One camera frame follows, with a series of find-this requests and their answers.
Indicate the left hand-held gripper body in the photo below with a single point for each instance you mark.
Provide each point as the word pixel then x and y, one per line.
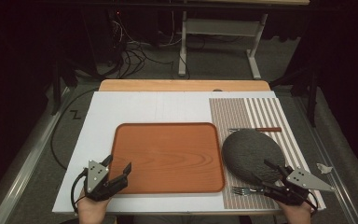
pixel 94 177

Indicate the black stand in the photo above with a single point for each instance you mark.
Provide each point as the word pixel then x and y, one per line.
pixel 312 102
pixel 56 93

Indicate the person's right hand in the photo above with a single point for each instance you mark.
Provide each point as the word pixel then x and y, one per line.
pixel 295 214

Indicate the crumpled white paper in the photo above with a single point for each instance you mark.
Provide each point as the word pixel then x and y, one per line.
pixel 324 168

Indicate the person's left hand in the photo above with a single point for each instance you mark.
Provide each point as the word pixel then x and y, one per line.
pixel 91 211

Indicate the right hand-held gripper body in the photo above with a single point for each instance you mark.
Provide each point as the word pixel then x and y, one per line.
pixel 301 180

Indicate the dark grey textured plate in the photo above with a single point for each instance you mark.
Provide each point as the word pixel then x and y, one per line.
pixel 248 152

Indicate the metal floor rail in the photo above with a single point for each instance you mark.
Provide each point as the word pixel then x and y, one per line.
pixel 18 174
pixel 334 180

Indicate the striped placemat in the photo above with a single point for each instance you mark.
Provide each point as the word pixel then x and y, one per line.
pixel 230 112

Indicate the orange wood-grain tray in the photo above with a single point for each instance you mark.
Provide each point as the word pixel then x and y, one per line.
pixel 167 155

